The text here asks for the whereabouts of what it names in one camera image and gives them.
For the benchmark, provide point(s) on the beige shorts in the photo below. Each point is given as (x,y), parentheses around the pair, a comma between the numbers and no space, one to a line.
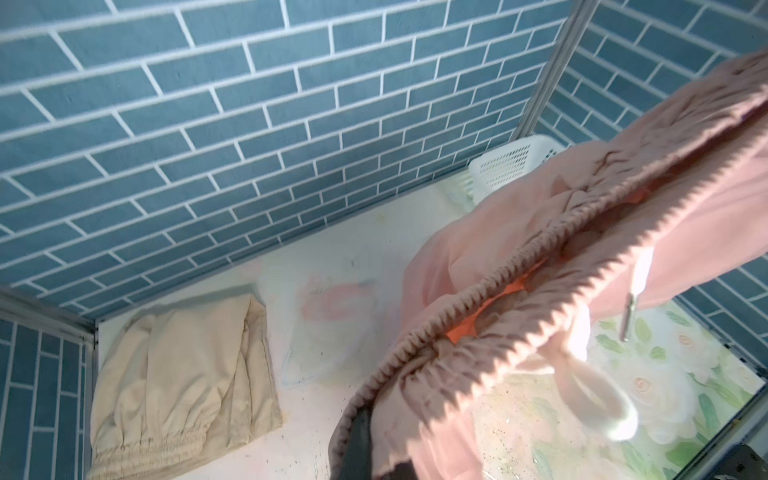
(183,385)

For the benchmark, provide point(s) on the white plastic basket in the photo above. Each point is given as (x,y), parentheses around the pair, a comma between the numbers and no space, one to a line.
(509,162)

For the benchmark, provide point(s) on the left aluminium corner post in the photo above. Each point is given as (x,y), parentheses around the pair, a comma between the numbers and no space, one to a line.
(47,381)

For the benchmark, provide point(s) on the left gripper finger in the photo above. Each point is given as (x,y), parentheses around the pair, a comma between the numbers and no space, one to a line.
(356,463)

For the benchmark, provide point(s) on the aluminium front rail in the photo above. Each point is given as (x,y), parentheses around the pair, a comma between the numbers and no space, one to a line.
(738,450)

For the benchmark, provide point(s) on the aluminium corner post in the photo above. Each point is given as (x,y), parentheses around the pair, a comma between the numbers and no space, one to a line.
(47,381)
(570,35)

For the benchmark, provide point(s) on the pink shorts white drawstring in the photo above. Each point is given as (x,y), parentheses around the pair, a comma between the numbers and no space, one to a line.
(592,396)

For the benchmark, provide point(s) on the right aluminium corner post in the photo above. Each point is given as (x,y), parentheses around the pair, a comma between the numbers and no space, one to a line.
(570,35)

